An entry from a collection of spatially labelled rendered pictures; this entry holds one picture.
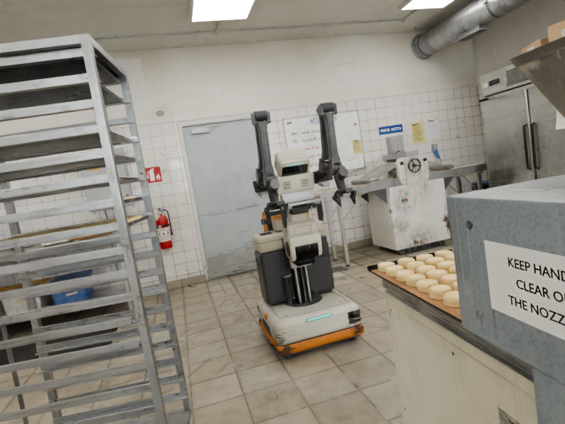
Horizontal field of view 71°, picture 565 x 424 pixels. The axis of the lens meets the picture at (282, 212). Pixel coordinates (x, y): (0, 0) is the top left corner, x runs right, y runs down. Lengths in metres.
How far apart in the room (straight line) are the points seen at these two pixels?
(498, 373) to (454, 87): 6.17
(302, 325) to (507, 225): 2.37
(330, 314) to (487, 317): 2.32
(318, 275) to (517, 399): 2.31
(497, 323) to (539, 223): 0.13
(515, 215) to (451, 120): 6.34
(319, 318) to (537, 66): 2.41
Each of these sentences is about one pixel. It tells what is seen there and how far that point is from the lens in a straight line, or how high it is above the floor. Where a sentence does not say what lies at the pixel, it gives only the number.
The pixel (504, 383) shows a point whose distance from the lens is 0.87.
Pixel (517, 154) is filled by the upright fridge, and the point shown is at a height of 1.03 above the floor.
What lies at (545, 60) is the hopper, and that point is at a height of 1.30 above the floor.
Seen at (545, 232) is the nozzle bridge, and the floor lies 1.15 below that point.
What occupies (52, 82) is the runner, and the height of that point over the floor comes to 1.68.
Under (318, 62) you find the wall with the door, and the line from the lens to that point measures 5.85.
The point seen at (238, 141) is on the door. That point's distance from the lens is 5.37.
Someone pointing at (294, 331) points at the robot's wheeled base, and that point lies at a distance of 2.73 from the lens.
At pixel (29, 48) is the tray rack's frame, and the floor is 1.79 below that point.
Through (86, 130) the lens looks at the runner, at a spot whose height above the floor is 1.50.
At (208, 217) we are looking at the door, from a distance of 5.29.
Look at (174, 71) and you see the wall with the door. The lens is 5.45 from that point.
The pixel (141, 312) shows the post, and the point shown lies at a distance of 1.59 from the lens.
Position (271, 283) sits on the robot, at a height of 0.46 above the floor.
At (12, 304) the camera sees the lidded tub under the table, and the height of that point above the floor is 0.36.
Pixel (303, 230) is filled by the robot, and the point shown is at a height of 0.84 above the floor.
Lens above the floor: 1.23
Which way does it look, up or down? 5 degrees down
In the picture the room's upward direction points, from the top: 9 degrees counter-clockwise
